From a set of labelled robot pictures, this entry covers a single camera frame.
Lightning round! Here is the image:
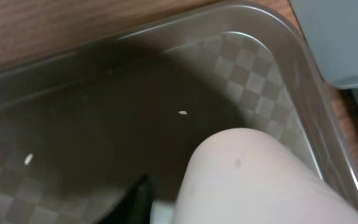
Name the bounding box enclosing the dark brown serving tray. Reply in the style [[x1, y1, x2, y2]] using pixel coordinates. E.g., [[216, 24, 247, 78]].
[[0, 1, 358, 223]]

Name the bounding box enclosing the grey plastic dishwasher rack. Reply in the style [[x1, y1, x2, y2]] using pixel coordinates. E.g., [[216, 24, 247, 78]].
[[290, 0, 358, 105]]

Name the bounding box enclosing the pink plastic cup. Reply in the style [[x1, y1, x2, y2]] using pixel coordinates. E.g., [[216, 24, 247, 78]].
[[173, 128, 358, 224]]

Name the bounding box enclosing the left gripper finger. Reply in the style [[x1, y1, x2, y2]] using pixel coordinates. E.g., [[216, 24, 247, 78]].
[[96, 175, 154, 224]]

